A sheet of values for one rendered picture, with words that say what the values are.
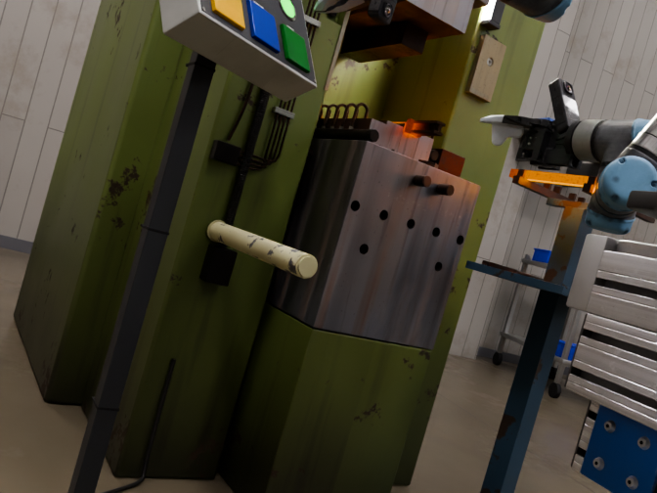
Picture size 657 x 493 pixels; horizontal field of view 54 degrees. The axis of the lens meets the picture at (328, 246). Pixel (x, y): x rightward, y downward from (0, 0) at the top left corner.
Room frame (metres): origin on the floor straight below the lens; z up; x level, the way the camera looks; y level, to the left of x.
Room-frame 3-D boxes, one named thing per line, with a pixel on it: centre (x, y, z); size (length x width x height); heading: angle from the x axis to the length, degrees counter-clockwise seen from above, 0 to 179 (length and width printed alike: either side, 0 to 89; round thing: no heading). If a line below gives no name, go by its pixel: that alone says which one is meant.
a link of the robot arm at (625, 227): (1.07, -0.44, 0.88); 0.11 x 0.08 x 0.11; 162
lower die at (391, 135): (1.76, 0.01, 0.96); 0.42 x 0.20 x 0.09; 32
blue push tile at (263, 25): (1.14, 0.22, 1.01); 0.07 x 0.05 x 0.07; 147
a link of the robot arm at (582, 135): (1.15, -0.41, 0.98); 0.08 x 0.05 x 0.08; 122
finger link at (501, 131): (1.27, -0.26, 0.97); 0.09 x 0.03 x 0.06; 68
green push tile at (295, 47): (1.23, 0.17, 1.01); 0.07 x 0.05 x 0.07; 147
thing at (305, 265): (1.32, 0.14, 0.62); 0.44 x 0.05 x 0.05; 32
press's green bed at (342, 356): (1.80, -0.03, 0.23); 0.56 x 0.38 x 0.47; 32
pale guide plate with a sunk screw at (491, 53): (1.86, -0.30, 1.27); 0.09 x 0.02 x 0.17; 122
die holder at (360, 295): (1.80, -0.03, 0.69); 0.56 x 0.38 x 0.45; 32
